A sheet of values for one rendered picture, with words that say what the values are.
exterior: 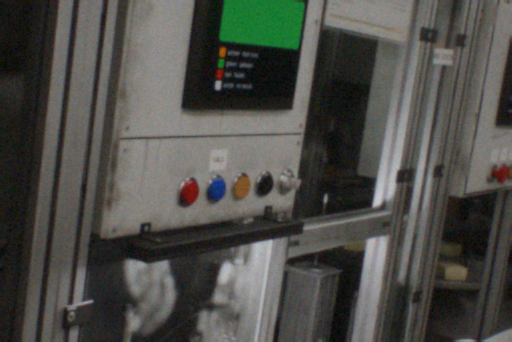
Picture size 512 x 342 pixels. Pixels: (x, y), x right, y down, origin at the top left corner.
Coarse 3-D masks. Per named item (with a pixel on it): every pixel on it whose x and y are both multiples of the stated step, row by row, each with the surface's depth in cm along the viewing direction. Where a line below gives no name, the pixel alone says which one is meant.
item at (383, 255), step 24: (432, 24) 181; (312, 72) 148; (408, 120) 181; (408, 168) 185; (288, 216) 151; (384, 240) 184; (384, 264) 185; (360, 288) 188; (264, 312) 151; (360, 312) 188; (384, 312) 189; (264, 336) 152
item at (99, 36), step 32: (96, 0) 107; (96, 32) 108; (96, 64) 110; (96, 96) 110; (96, 128) 111; (448, 128) 197; (96, 160) 112; (64, 224) 110; (64, 256) 111; (64, 288) 112; (288, 288) 204; (320, 288) 201; (416, 288) 200; (288, 320) 205; (320, 320) 204; (352, 320) 199; (416, 320) 204
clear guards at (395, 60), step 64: (384, 0) 163; (448, 0) 184; (320, 64) 150; (384, 64) 168; (320, 128) 154; (384, 128) 173; (320, 192) 158; (384, 192) 178; (192, 256) 132; (256, 256) 146; (128, 320) 123; (192, 320) 135; (256, 320) 149; (384, 320) 190
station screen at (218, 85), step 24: (288, 0) 133; (216, 48) 121; (240, 48) 126; (264, 48) 130; (288, 48) 135; (216, 72) 122; (240, 72) 127; (264, 72) 131; (288, 72) 136; (264, 96) 133; (288, 96) 138
